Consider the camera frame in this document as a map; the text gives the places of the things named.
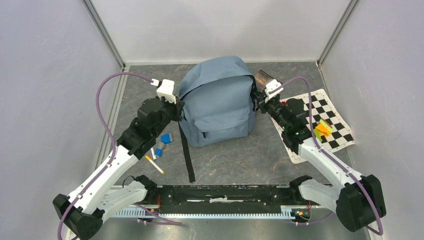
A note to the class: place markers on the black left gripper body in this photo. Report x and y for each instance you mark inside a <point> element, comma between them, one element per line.
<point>172,109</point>

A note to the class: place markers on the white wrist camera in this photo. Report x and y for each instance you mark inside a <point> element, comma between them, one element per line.
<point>165,88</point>
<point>272,88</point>

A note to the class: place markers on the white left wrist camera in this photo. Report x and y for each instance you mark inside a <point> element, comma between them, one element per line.
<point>165,88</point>

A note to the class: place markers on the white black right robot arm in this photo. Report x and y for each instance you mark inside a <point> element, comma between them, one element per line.
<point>357,200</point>

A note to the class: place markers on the blue fabric backpack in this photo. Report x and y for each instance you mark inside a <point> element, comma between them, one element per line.
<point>218,104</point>

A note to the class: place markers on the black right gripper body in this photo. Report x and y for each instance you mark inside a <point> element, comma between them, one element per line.
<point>273,107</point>

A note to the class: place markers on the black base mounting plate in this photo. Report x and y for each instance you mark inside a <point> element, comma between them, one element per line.
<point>223,199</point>

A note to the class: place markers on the blue grey glue stick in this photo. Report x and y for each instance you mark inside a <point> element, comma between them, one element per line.
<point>159,149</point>

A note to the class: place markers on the blue pencil sharpener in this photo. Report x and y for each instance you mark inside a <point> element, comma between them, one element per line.
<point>166,138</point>

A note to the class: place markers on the dark orange paperback book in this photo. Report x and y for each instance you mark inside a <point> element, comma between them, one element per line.
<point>261,79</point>

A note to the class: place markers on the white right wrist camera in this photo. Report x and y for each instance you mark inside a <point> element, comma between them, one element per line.
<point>272,88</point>

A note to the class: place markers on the black white checkered mat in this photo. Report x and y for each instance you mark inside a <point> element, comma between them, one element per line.
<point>322,110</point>

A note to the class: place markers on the orange green toy blocks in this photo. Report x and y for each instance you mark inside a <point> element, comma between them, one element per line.
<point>323,130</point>

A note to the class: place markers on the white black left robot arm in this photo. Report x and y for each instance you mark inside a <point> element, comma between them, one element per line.
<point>85,209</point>

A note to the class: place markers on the blue cap marker pen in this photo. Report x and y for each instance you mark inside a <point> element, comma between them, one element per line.
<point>154,157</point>

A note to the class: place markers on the slotted cable duct rail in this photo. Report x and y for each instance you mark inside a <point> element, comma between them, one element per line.
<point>137,212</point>

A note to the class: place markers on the yellow cap marker pen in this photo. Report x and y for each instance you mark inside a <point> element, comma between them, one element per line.
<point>155,165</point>

